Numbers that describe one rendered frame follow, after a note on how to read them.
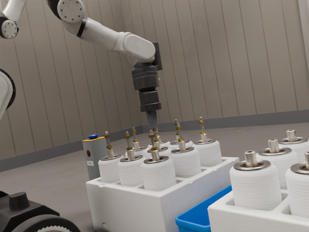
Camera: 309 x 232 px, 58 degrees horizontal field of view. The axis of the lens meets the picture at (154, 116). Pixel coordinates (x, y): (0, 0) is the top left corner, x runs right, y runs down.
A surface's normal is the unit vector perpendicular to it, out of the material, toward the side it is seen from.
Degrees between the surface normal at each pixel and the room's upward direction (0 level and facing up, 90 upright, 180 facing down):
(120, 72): 90
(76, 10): 104
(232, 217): 90
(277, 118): 90
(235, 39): 90
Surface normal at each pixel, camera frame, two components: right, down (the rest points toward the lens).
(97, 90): 0.70, -0.09
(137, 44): 0.37, -0.02
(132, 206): -0.72, 0.16
